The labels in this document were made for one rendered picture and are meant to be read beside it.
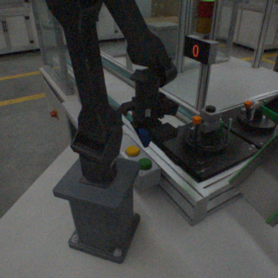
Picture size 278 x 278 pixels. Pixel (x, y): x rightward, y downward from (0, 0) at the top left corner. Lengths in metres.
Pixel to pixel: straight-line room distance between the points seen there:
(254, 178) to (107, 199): 0.35
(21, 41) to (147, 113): 5.37
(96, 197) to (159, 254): 0.24
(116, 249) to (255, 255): 0.34
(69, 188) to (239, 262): 0.43
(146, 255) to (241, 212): 0.30
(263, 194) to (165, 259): 0.27
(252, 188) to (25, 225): 0.60
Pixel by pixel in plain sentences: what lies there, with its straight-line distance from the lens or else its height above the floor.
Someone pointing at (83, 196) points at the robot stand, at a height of 1.06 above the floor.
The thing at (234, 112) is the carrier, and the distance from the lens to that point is 1.05.
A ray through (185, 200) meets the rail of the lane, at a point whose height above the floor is 0.93.
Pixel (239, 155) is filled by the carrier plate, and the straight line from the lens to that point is 0.81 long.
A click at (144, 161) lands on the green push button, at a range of 0.73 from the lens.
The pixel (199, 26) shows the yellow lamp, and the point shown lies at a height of 1.28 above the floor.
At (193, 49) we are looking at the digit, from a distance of 0.93.
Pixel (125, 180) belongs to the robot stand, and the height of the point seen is 1.06.
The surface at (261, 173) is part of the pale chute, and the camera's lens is 0.66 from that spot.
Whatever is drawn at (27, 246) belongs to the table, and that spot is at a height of 0.86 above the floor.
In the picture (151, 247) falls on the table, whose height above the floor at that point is 0.86.
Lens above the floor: 1.43
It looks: 34 degrees down
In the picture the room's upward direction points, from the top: straight up
